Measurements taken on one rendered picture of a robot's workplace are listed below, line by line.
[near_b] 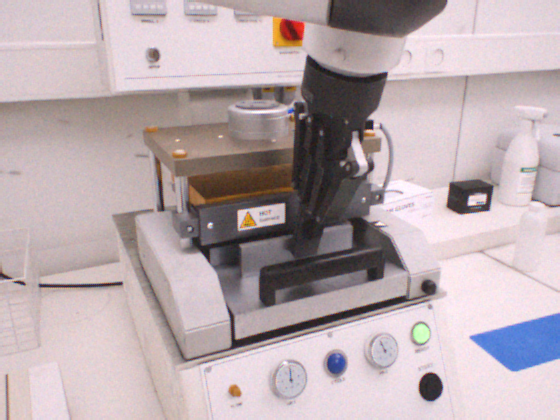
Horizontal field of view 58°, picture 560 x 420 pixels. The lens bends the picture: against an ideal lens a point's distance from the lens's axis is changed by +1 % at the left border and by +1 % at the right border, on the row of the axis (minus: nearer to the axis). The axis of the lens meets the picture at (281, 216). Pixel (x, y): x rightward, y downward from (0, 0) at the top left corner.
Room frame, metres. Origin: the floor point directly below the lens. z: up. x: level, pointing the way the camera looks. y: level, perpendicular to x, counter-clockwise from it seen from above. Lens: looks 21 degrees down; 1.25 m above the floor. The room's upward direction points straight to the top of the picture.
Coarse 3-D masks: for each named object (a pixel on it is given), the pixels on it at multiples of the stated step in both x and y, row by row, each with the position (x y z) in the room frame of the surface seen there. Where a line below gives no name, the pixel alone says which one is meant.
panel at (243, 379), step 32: (384, 320) 0.51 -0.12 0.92; (416, 320) 0.53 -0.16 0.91; (256, 352) 0.45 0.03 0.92; (288, 352) 0.46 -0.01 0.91; (320, 352) 0.47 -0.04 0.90; (352, 352) 0.48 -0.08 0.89; (416, 352) 0.51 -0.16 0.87; (224, 384) 0.42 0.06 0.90; (256, 384) 0.43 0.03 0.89; (320, 384) 0.45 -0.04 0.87; (352, 384) 0.47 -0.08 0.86; (384, 384) 0.48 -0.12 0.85; (416, 384) 0.49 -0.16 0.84; (448, 384) 0.51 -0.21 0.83; (224, 416) 0.41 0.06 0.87; (256, 416) 0.42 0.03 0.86; (288, 416) 0.43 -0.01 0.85; (320, 416) 0.44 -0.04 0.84; (352, 416) 0.45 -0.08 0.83; (384, 416) 0.46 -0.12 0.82; (416, 416) 0.47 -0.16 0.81; (448, 416) 0.49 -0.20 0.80
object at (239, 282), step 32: (256, 256) 0.53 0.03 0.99; (288, 256) 0.54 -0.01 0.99; (224, 288) 0.50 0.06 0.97; (256, 288) 0.50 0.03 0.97; (288, 288) 0.50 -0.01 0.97; (320, 288) 0.50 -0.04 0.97; (352, 288) 0.50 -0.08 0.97; (384, 288) 0.52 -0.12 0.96; (256, 320) 0.45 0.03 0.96; (288, 320) 0.47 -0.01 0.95
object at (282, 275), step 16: (320, 256) 0.50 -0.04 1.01; (336, 256) 0.50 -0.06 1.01; (352, 256) 0.50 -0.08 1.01; (368, 256) 0.51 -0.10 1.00; (272, 272) 0.46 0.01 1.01; (288, 272) 0.47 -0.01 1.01; (304, 272) 0.47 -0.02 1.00; (320, 272) 0.48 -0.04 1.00; (336, 272) 0.49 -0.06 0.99; (352, 272) 0.50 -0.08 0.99; (368, 272) 0.53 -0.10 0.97; (272, 288) 0.46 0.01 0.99; (272, 304) 0.46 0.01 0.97
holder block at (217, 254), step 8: (176, 208) 0.69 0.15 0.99; (328, 224) 0.62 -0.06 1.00; (336, 224) 0.62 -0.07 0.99; (280, 232) 0.60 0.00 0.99; (288, 232) 0.60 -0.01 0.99; (232, 240) 0.57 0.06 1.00; (240, 240) 0.57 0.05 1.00; (248, 240) 0.57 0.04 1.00; (256, 240) 0.57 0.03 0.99; (200, 248) 0.58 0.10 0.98; (208, 248) 0.55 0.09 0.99; (216, 248) 0.55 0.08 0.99; (224, 248) 0.55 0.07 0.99; (232, 248) 0.56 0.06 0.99; (208, 256) 0.55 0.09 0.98; (216, 256) 0.55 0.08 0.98; (224, 256) 0.55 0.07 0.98; (232, 256) 0.56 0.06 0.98; (216, 264) 0.55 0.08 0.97
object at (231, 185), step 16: (192, 176) 0.63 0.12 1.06; (208, 176) 0.63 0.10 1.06; (224, 176) 0.63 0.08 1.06; (240, 176) 0.63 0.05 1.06; (256, 176) 0.63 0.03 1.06; (272, 176) 0.63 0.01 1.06; (288, 176) 0.63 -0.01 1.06; (192, 192) 0.59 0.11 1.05; (208, 192) 0.57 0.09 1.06; (224, 192) 0.57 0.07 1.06; (240, 192) 0.57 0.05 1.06; (256, 192) 0.57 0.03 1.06; (272, 192) 0.58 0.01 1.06; (192, 208) 0.60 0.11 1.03
